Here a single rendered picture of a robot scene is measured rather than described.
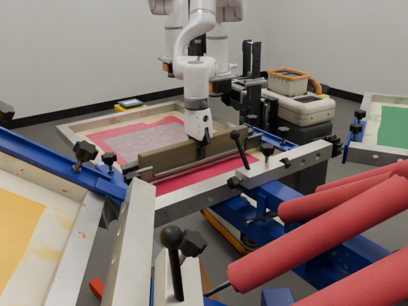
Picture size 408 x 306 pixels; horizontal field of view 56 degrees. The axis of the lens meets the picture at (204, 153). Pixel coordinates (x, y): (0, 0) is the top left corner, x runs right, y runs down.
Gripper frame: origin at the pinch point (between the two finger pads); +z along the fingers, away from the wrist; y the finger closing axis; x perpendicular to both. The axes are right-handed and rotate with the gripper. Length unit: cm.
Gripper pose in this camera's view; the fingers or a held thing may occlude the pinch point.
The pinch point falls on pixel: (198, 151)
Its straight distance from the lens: 123.3
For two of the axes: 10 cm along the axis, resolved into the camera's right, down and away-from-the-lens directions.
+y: -5.7, -3.3, 7.5
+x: -8.2, 2.5, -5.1
